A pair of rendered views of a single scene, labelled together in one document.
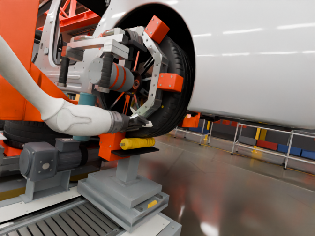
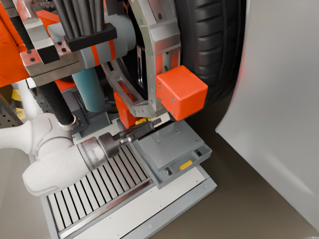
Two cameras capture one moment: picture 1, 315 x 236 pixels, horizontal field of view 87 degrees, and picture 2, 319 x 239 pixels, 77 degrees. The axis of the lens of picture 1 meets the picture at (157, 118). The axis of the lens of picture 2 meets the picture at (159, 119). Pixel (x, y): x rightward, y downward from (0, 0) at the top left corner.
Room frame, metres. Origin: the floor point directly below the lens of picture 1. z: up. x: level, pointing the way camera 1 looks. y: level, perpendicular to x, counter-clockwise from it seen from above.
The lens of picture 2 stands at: (0.45, -0.11, 1.16)
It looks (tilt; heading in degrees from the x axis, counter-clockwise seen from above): 51 degrees down; 22
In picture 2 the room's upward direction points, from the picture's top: straight up
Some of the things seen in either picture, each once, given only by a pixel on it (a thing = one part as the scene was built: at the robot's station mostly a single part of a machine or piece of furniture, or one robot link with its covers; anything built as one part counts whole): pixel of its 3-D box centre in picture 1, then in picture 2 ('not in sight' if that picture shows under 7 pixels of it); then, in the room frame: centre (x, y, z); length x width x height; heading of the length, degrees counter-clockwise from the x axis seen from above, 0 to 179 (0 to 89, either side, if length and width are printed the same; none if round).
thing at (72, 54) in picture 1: (72, 54); (20, 1); (0.87, 0.49, 0.93); 0.09 x 0.05 x 0.05; 146
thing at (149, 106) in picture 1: (122, 79); (116, 32); (0.94, 0.23, 0.85); 0.54 x 0.07 x 0.54; 56
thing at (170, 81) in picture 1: (170, 82); (180, 92); (0.77, -0.03, 0.85); 0.09 x 0.08 x 0.07; 56
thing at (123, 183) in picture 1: (128, 165); (161, 118); (1.08, 0.14, 0.32); 0.40 x 0.30 x 0.28; 56
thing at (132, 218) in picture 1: (123, 193); (161, 137); (1.08, 0.14, 0.13); 0.50 x 0.36 x 0.10; 56
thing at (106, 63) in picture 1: (106, 72); (57, 103); (0.65, 0.23, 0.83); 0.04 x 0.04 x 0.16
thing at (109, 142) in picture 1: (116, 142); (137, 107); (0.97, 0.21, 0.48); 0.16 x 0.12 x 0.17; 146
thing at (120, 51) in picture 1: (116, 49); (51, 61); (0.67, 0.21, 0.93); 0.09 x 0.05 x 0.05; 146
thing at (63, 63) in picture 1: (63, 71); (27, 37); (0.84, 0.51, 0.83); 0.04 x 0.04 x 0.16
